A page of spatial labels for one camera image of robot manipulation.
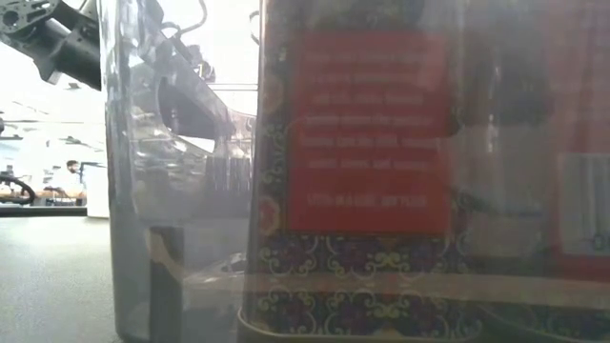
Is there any black aluminium table frame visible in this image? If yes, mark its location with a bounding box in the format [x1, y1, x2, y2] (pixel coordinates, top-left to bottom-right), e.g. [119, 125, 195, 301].
[0, 205, 90, 218]

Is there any clear plastic tray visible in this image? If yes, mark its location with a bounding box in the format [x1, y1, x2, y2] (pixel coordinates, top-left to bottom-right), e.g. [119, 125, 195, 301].
[97, 0, 610, 343]

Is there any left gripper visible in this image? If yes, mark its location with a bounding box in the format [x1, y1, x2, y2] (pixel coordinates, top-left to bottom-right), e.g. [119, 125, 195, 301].
[159, 45, 235, 140]

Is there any black curved cable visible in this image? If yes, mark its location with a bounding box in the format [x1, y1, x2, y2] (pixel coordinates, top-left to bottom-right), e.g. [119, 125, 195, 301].
[0, 173, 37, 207]

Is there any person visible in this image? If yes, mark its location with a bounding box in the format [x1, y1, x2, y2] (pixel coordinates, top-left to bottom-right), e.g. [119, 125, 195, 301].
[61, 159, 83, 192]

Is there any wooden desk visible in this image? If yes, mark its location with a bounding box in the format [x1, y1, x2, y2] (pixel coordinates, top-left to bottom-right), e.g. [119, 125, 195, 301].
[0, 185, 88, 207]

